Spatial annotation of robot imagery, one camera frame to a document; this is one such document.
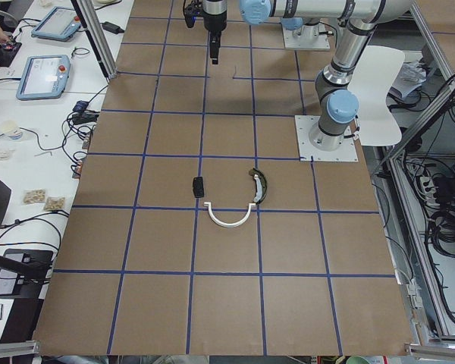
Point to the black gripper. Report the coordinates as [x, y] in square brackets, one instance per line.
[214, 17]

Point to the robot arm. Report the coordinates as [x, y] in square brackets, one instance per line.
[360, 18]

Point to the black power adapter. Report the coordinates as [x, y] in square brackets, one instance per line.
[112, 28]

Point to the small black plastic part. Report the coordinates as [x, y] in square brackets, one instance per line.
[198, 187]

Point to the dark curved brake shoe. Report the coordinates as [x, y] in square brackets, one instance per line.
[261, 185]

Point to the far blue teach pendant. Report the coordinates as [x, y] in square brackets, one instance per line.
[60, 24]

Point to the blue teach pendant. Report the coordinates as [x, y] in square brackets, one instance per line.
[44, 77]
[60, 24]

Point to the white plastic chair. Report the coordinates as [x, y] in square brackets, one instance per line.
[372, 79]

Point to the near blue teach pendant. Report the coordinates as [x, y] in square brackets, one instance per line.
[44, 77]

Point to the white tape roll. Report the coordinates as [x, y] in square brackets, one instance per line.
[12, 130]

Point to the black monitor stand base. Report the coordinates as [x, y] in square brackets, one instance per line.
[23, 272]

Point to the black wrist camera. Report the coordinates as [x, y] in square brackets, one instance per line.
[191, 12]

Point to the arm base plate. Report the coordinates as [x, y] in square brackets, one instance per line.
[316, 146]
[312, 38]

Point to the aluminium frame post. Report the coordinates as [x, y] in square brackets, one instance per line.
[94, 32]

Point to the white half-ring part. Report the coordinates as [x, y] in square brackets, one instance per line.
[229, 219]

